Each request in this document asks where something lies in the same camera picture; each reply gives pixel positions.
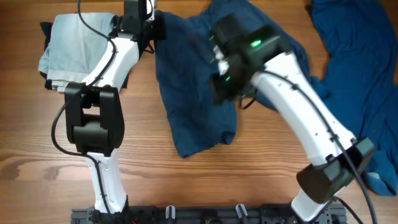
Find dark navy shorts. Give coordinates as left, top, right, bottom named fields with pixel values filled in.
left=154, top=0, right=330, bottom=159

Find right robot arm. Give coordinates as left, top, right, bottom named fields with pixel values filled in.
left=210, top=14, right=374, bottom=223

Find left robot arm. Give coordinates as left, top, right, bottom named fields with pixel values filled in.
left=61, top=0, right=157, bottom=219

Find folded light denim garment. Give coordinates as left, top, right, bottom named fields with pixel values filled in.
left=38, top=12, right=120, bottom=92

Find folded black garment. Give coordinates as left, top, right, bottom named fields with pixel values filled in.
left=39, top=21, right=130, bottom=91

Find crumpled teal blue garment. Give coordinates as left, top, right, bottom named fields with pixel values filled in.
left=306, top=0, right=398, bottom=197

